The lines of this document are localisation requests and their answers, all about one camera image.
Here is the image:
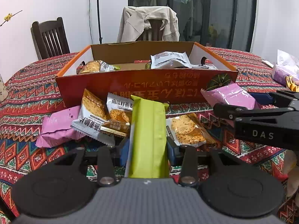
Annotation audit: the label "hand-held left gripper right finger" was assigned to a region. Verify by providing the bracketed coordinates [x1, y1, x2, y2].
[166, 139, 243, 188]

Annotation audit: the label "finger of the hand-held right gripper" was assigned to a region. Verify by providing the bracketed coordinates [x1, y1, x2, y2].
[251, 89, 299, 111]
[213, 103, 295, 127]

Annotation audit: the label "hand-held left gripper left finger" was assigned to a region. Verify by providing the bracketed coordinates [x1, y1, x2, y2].
[53, 137, 130, 188]

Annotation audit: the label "pink snack packet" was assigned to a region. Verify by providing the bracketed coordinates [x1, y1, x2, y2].
[201, 83, 260, 113]
[36, 106, 83, 148]

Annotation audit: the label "green snack packet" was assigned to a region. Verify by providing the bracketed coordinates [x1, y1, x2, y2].
[124, 94, 170, 179]

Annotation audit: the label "red cardboard box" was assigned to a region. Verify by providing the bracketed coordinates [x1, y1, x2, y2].
[55, 41, 239, 109]

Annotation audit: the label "silver white snack packet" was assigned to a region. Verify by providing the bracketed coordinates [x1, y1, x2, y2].
[151, 51, 192, 70]

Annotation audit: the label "orange oat cracker packet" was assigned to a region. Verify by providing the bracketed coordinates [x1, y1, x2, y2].
[78, 60, 118, 75]

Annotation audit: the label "clear oat cracker packet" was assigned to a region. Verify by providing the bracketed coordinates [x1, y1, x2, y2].
[99, 120, 130, 137]
[166, 114, 218, 148]

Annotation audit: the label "plate of gold wrapped sweets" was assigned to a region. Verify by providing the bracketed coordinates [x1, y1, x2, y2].
[285, 75, 299, 92]

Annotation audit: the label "purple tissue pack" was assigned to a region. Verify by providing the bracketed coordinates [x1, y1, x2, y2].
[271, 49, 299, 86]

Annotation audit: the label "white oat cracker packet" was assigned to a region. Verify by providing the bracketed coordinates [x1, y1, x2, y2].
[71, 89, 116, 145]
[106, 93, 134, 125]

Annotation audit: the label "black framed glass door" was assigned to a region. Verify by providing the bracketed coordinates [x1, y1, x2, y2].
[128, 0, 258, 52]

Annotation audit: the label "patterned red tablecloth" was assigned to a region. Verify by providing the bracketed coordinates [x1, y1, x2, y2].
[0, 47, 299, 224]

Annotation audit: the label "wooden chair under jacket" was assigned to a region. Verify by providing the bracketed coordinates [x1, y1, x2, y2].
[142, 19, 164, 41]

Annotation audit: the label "beige jacket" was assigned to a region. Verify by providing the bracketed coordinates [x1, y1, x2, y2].
[117, 5, 180, 43]

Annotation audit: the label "dark wooden chair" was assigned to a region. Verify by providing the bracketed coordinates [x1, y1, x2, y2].
[31, 17, 71, 60]

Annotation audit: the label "floral ceramic vase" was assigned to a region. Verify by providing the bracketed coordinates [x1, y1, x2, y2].
[0, 73, 9, 102]

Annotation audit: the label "studio light on stand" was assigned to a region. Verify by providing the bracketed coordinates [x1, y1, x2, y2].
[95, 0, 104, 45]

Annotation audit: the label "yellow flower branches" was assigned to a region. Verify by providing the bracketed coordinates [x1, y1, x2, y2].
[0, 10, 23, 27]

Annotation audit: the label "black light cable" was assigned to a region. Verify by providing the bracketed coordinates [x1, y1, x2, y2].
[87, 0, 93, 45]

